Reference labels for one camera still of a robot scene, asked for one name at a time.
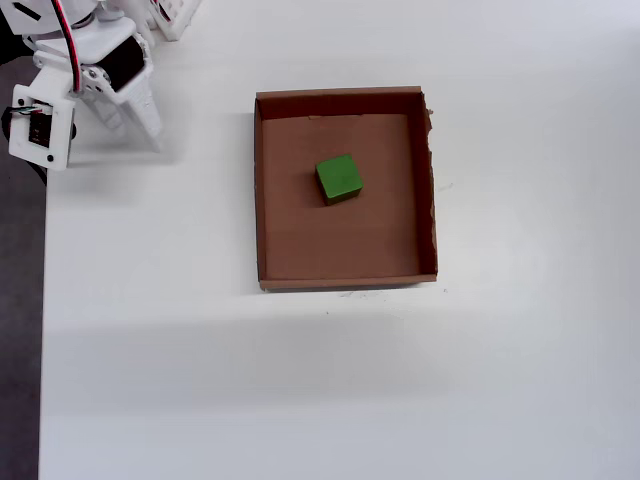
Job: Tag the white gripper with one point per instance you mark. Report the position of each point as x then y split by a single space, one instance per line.
131 64

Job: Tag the green cube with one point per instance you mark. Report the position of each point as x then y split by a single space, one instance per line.
339 175

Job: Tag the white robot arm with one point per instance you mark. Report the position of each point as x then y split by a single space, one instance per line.
30 20

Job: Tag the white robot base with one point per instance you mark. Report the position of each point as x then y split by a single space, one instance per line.
175 20

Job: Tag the brown cardboard box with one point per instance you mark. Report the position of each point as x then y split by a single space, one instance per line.
350 240

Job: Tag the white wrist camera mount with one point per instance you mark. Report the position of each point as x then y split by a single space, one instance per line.
57 135

